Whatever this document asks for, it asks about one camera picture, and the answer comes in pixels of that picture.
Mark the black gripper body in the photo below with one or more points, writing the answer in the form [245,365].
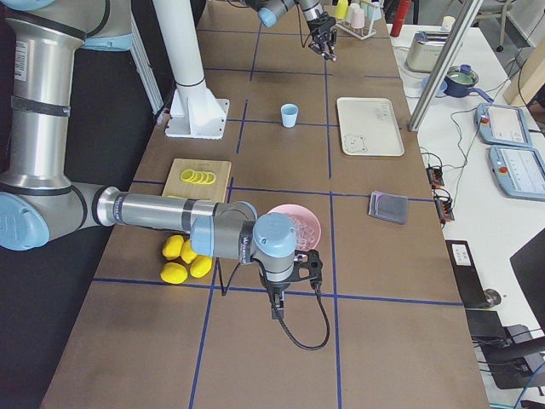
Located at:
[320,24]
[274,288]

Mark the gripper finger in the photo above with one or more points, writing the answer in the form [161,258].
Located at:
[280,302]
[274,300]
[316,48]
[326,47]

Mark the steel black muddler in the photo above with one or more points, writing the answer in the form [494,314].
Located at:
[329,56]

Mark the clear ice cubes pile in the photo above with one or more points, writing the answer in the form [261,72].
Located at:
[307,233]

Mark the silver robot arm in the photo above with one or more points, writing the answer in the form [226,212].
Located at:
[271,11]
[106,139]

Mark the white cup rack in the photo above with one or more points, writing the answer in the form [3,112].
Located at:
[373,12]

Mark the pink cup on rack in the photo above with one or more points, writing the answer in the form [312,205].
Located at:
[357,18]

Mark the light blue cup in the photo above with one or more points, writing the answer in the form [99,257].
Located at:
[289,114]

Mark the pink bowl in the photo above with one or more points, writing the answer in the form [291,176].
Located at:
[296,210]

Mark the yellow lemon near right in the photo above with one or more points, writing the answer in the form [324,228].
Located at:
[201,266]

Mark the yellow lemon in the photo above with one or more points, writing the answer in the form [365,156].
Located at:
[172,247]
[174,273]
[188,255]
[201,266]

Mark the cream bear tray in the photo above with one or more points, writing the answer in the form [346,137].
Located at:
[368,127]

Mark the red bottle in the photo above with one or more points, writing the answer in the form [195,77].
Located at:
[400,16]

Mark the yellow lemon far right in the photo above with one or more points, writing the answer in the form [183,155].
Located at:
[188,255]

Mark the cream toaster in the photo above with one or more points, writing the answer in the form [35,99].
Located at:
[424,50]

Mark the yellow lemon near left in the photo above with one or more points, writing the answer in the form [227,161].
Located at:
[174,273]

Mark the yellow lemon far left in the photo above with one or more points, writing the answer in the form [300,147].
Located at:
[172,247]

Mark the lemon slices row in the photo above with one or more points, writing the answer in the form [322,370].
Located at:
[198,177]

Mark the wooden cutting board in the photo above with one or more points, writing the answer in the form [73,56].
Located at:
[216,192]

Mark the blue saucepan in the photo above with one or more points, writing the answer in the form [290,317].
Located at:
[462,81]

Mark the folded grey cloth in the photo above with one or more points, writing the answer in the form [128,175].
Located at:
[388,207]

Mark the upper teach pendant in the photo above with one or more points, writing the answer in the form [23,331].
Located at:
[502,125]

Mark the teach pendant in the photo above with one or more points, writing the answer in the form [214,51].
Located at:
[519,171]
[502,125]

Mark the lower teach pendant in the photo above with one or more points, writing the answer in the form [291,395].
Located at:
[519,171]

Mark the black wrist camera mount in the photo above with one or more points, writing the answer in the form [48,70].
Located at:
[308,267]

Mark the aluminium frame post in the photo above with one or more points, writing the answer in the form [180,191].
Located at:
[446,57]

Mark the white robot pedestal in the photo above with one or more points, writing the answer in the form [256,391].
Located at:
[195,112]

